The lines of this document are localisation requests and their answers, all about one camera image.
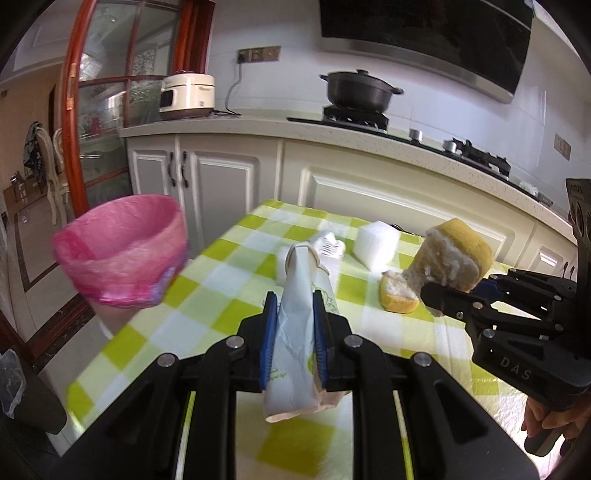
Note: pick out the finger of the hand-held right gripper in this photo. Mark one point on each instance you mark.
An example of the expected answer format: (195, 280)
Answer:
(445, 300)
(526, 285)

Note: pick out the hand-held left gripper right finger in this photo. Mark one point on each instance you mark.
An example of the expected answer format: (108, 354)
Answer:
(321, 341)

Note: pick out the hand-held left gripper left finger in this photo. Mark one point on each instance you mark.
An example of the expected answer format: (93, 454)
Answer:
(269, 341)

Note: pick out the large yellow bread piece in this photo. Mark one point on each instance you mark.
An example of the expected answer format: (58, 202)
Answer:
(452, 254)

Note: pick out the beige trash can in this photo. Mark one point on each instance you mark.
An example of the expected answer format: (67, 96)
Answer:
(111, 321)

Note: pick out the pink-lined trash bin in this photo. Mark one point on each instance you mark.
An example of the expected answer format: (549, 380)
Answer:
(120, 249)

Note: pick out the person's right hand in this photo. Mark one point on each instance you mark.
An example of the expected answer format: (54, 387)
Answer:
(538, 415)

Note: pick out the white lower cabinet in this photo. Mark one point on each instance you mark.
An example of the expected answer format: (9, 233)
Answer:
(549, 258)

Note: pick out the small yellow bread piece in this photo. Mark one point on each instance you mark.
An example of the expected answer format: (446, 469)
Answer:
(397, 293)

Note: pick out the green checkered tablecloth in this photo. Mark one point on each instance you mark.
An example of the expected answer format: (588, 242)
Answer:
(217, 295)

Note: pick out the white foam block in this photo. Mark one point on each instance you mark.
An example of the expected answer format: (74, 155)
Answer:
(376, 244)

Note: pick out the white crumpled rag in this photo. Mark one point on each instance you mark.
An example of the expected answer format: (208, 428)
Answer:
(527, 187)

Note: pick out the wide white cabinet panel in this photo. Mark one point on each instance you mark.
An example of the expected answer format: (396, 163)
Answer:
(378, 189)

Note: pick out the black gas stove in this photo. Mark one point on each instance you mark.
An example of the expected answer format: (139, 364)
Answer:
(461, 152)

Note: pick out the white double door cabinet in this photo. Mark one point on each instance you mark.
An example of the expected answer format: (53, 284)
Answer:
(221, 184)

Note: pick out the black cooking pot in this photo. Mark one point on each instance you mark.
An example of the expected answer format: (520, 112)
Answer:
(358, 90)

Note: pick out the dark round bin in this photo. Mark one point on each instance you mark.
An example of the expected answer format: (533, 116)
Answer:
(44, 406)

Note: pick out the white rice cooker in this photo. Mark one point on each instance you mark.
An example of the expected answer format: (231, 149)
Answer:
(187, 94)

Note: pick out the clear plastic bag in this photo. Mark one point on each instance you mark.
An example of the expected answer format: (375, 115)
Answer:
(10, 383)

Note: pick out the black range hood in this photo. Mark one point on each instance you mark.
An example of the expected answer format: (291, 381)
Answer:
(425, 32)

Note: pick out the cardboard box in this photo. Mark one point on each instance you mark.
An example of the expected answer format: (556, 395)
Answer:
(18, 187)

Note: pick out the red wooden glass door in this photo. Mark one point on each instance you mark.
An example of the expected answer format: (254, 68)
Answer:
(71, 115)

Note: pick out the dark patterned cloth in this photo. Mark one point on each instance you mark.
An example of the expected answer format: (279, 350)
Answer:
(33, 150)

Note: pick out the wall switch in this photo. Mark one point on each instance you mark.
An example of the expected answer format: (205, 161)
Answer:
(562, 146)

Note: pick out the wall outlet plate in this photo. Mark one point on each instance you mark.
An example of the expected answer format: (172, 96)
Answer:
(258, 54)

